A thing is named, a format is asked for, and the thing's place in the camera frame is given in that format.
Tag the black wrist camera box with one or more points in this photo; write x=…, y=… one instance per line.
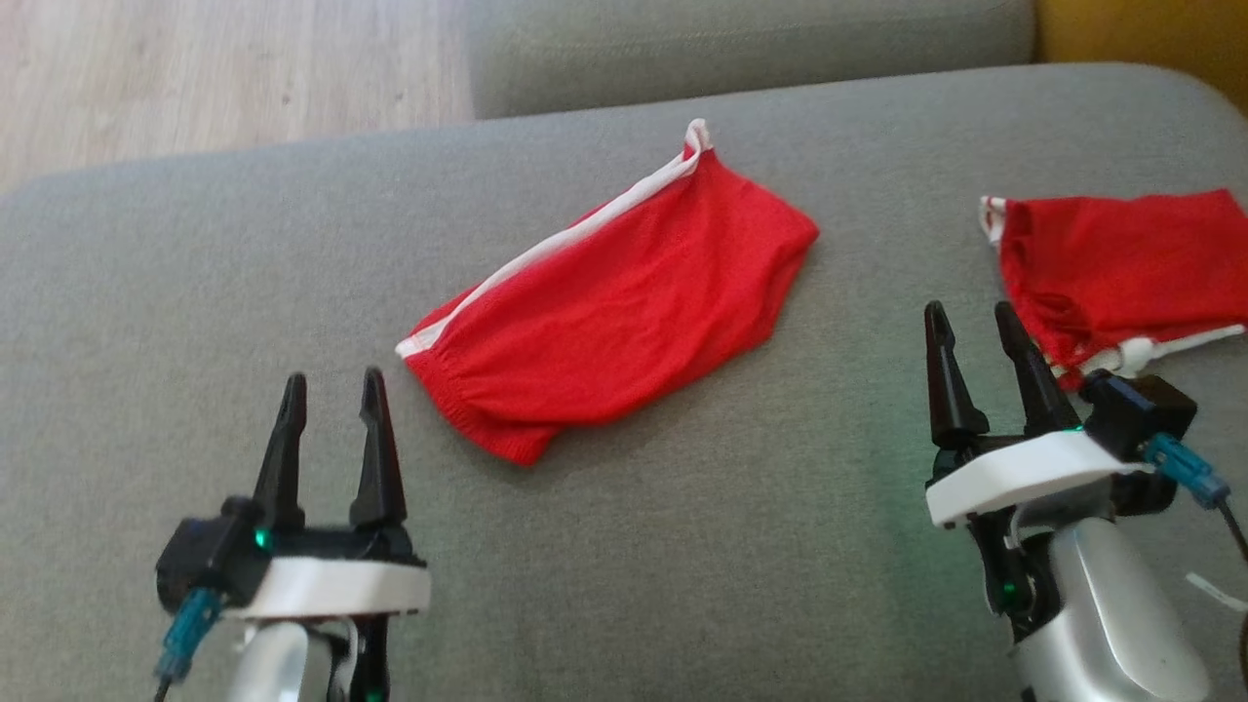
x=1136, y=409
x=205, y=556

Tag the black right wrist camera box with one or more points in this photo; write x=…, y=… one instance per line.
x=1136, y=409

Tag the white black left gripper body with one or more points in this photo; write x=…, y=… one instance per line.
x=331, y=585

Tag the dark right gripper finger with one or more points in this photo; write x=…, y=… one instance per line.
x=1038, y=390
x=951, y=400

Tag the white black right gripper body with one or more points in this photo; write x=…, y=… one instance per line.
x=1024, y=473

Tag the red jersey with black print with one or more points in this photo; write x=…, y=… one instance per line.
x=1121, y=263

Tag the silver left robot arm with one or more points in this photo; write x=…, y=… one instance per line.
x=273, y=663

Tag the medium grey sofa seat cushion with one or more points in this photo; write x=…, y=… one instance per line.
x=751, y=49

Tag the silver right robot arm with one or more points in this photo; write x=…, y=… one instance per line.
x=1121, y=604

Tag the red shorts with white stripe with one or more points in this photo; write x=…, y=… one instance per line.
x=604, y=312

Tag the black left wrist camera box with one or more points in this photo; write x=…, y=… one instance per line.
x=205, y=556

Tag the wide yellow sofa backrest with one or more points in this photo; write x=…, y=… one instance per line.
x=1150, y=39

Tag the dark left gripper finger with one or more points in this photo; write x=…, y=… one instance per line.
x=378, y=478
x=283, y=468

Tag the large grey sofa seat cushion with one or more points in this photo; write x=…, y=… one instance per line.
x=682, y=546

